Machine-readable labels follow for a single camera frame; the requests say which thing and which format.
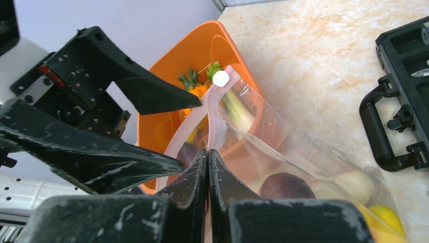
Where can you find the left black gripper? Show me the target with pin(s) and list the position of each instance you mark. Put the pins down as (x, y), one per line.
(84, 68)

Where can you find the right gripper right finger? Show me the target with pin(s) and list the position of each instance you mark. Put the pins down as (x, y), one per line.
(240, 215)

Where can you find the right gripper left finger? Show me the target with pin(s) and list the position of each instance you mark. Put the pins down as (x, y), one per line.
(174, 214)

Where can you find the clear zip top bag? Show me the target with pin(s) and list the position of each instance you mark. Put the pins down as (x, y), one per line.
(277, 147)

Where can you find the orange pineapple toy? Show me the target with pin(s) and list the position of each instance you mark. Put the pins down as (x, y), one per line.
(192, 84)

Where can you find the white radish with leaves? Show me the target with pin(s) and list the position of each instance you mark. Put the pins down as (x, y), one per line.
(354, 185)

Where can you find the yellow bell pepper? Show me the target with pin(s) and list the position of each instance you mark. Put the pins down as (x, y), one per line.
(384, 224)

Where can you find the purple eggplant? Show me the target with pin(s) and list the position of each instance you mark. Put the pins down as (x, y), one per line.
(187, 154)

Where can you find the orange plastic basket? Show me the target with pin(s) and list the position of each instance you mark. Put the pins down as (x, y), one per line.
(206, 44)

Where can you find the black open carrying case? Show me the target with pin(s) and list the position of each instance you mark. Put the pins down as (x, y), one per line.
(403, 55)

